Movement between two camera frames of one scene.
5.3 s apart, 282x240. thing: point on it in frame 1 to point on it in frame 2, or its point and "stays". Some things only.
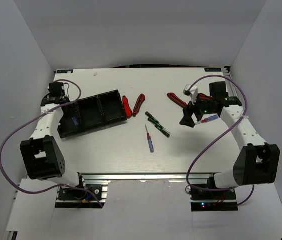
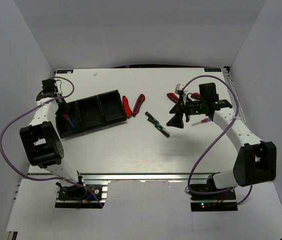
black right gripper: (186, 120) to (179, 109)
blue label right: (212, 69) stays
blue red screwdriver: (149, 141) to (66, 116)
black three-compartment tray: (91, 113) stays
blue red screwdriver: (208, 119) stays
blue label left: (65, 71) stays
